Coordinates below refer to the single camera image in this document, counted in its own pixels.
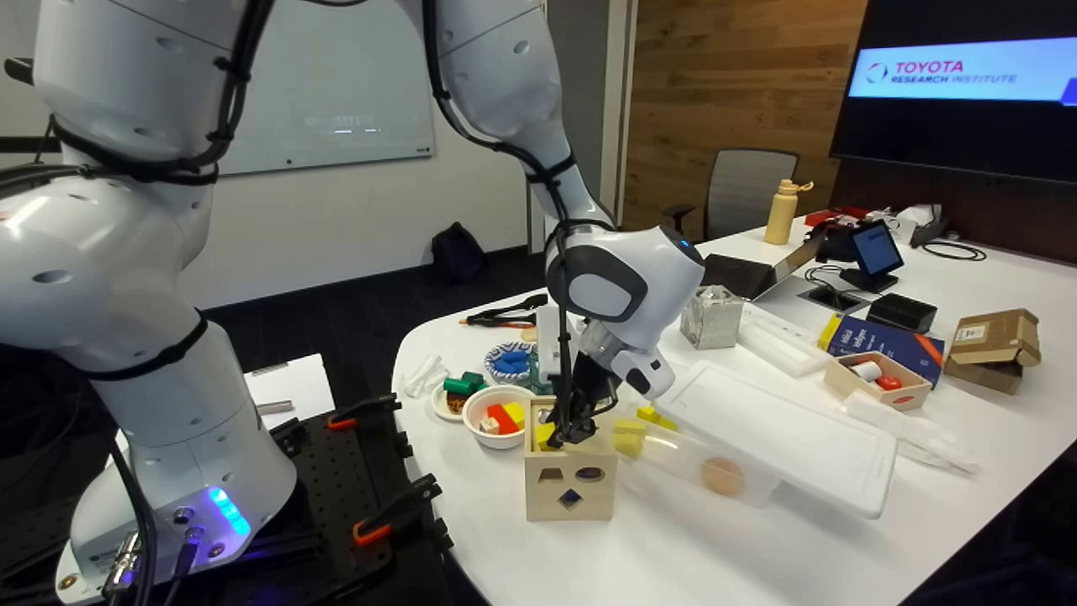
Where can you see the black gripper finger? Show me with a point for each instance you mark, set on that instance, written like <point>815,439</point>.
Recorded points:
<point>587,426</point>
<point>562,426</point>

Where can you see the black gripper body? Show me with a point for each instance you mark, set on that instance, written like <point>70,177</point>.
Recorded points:
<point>600,362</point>

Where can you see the yellow cube block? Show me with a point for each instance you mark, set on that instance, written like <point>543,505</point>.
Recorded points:
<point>543,434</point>

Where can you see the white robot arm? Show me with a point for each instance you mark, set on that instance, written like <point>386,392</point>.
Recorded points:
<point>147,98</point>

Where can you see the yellow rectangular block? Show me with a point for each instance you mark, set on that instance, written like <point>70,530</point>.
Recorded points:
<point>516,413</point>

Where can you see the wooden shape sorter box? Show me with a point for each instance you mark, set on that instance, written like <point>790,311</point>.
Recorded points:
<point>575,481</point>

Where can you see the red rectangular block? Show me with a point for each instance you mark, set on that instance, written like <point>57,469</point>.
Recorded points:
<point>498,422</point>

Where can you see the green cylinder block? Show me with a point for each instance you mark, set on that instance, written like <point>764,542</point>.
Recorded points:
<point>460,387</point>

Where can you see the cardboard box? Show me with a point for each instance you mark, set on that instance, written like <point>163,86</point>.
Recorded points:
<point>994,349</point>

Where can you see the white bowl with blocks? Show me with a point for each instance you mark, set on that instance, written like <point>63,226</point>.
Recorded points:
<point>485,397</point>

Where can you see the blue patterned paper plate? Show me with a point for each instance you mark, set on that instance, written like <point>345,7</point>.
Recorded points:
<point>512,365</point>

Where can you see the white plate with green blocks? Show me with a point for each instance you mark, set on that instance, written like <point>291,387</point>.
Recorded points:
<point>443,404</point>

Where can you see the round wooden cookie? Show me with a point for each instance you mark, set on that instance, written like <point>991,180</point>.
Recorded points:
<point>723,475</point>

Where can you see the clear plastic container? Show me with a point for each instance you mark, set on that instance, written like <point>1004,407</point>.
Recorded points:
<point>818,452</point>

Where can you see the black orange clamp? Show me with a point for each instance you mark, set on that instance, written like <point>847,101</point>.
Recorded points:
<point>396,513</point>

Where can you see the grey office chair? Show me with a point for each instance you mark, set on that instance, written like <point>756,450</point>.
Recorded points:
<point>742,187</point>

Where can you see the yellow water bottle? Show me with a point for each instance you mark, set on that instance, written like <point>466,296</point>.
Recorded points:
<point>781,211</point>

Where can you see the small wooden tray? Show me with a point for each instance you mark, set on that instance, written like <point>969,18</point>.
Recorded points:
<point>880,377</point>

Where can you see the wall-mounted tv screen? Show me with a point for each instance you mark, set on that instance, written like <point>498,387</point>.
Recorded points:
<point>963,86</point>

